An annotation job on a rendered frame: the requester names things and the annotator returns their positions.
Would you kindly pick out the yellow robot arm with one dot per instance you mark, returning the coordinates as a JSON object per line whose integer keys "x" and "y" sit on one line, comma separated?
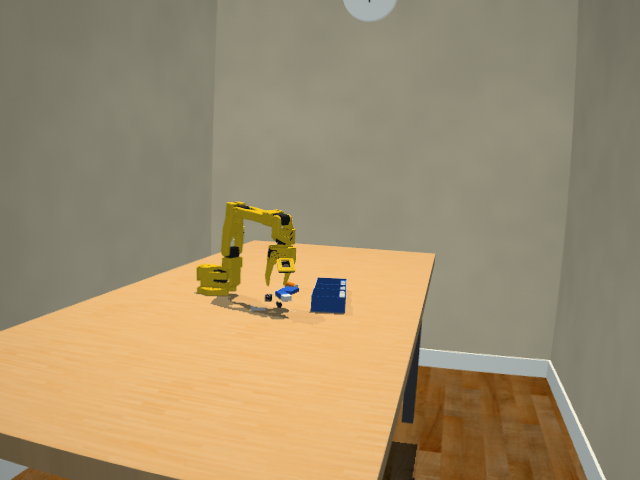
{"x": 233, "y": 227}

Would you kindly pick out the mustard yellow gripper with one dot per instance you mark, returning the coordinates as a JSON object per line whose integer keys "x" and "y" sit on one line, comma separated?
{"x": 285, "y": 256}

